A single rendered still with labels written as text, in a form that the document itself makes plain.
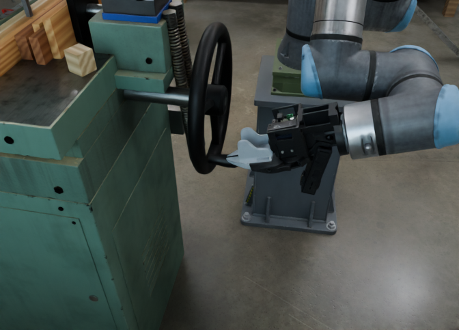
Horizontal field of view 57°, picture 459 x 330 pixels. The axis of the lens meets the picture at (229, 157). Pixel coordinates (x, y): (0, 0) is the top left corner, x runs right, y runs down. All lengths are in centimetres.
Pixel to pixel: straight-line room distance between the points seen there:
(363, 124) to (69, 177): 48
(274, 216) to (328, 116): 102
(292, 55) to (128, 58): 64
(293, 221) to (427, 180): 66
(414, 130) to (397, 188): 126
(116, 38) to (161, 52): 8
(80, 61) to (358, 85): 46
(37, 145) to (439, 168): 176
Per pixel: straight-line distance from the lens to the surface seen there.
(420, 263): 168
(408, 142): 68
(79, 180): 75
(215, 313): 144
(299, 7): 127
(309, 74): 74
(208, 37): 73
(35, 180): 80
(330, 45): 75
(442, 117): 67
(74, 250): 91
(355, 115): 67
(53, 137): 65
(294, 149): 69
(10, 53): 83
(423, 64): 77
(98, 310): 109
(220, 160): 78
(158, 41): 77
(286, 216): 165
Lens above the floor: 125
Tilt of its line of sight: 40 degrees down
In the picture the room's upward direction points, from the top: straight up
